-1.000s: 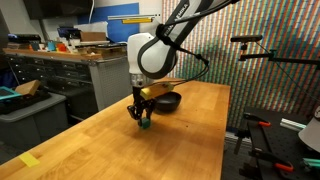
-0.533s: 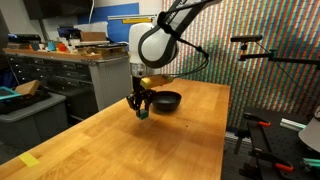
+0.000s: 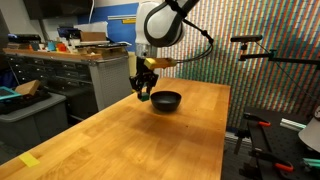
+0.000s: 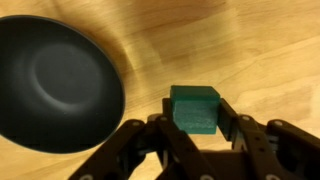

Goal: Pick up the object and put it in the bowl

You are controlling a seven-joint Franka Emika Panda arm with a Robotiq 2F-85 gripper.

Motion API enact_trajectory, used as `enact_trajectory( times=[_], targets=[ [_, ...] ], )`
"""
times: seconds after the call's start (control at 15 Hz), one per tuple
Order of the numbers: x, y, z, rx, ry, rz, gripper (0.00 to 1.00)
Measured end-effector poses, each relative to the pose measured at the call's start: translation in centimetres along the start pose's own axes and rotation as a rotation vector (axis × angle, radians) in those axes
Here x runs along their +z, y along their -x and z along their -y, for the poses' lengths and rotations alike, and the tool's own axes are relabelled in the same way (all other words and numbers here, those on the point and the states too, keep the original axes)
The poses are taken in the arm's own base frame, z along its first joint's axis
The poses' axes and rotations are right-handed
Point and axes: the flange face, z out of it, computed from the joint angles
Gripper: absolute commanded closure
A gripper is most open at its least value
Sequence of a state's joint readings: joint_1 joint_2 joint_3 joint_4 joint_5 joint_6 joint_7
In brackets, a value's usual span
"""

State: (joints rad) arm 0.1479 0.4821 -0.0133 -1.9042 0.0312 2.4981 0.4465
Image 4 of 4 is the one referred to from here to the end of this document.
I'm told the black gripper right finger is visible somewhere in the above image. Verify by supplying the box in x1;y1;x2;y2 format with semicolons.
216;98;320;180

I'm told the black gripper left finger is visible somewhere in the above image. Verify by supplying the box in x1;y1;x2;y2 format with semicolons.
68;97;218;180

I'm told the green foam block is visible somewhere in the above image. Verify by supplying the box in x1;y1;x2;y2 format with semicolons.
169;84;222;136

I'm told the black bowl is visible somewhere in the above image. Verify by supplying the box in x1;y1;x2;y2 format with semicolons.
0;14;126;155

